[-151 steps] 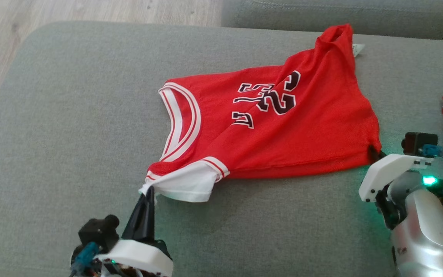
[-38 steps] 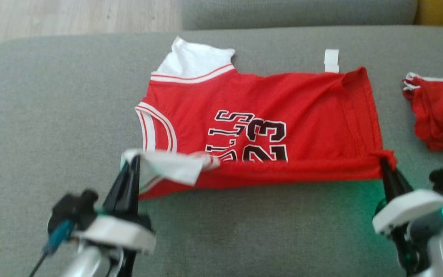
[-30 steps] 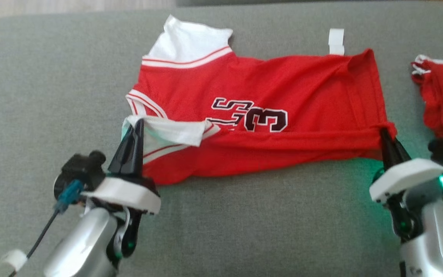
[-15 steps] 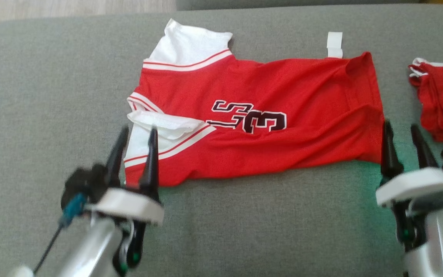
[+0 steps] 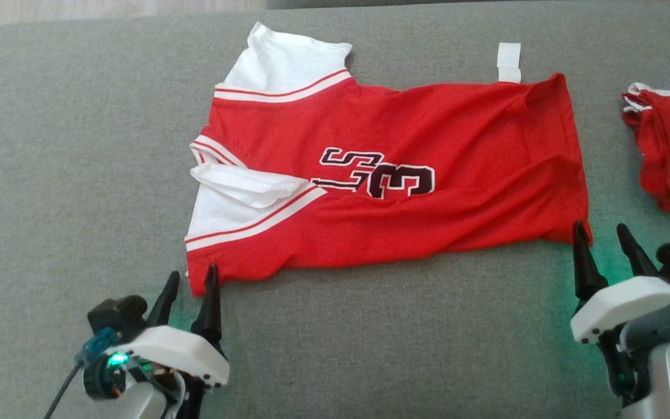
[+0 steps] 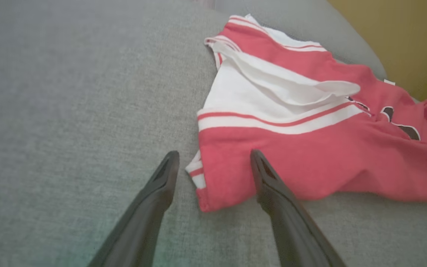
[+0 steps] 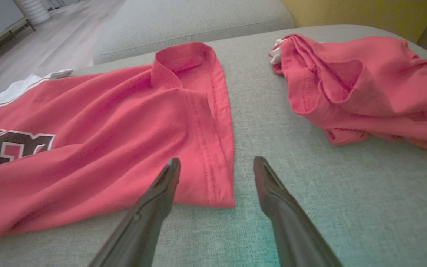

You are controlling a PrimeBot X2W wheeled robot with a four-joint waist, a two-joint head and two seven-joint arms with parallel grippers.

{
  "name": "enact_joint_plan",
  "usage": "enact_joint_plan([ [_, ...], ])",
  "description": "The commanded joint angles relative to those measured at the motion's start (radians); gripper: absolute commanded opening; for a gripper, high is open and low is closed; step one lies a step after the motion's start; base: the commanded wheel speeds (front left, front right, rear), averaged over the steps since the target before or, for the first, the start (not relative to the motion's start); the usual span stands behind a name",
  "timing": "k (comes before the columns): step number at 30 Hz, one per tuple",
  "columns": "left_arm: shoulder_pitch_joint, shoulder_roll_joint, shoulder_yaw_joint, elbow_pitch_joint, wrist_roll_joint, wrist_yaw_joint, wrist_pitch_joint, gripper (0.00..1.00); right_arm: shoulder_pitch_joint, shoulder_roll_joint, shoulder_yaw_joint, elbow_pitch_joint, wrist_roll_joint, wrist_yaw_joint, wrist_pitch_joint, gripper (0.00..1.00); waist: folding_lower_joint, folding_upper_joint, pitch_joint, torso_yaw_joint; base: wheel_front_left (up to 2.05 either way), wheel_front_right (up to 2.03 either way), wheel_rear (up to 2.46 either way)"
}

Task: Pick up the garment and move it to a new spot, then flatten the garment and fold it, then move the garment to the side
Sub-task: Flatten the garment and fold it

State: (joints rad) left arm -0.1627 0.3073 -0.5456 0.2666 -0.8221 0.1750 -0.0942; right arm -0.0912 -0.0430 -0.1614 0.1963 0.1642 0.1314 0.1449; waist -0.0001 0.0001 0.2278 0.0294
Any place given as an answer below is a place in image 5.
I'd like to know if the red white basketball jersey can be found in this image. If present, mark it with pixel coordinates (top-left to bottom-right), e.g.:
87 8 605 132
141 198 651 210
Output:
184 22 593 297

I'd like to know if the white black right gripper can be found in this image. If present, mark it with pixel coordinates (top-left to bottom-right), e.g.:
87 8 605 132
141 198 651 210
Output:
571 220 670 405

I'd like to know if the grey fabric sofa seat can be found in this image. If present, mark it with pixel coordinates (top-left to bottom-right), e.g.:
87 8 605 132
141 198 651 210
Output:
0 0 670 419

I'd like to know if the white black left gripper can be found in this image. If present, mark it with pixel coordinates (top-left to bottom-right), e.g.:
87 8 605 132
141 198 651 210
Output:
105 263 231 419

